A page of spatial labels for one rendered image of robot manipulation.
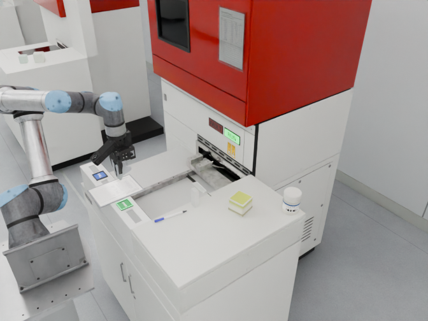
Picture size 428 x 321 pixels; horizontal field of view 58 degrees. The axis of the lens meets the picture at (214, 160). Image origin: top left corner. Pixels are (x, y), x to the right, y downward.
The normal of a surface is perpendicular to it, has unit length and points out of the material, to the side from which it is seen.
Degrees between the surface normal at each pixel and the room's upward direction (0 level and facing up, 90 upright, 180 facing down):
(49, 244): 90
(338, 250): 0
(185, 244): 0
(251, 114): 90
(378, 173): 90
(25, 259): 90
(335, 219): 0
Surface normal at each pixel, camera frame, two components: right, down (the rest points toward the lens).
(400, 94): -0.80, 0.33
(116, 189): 0.00, -0.83
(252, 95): 0.59, 0.44
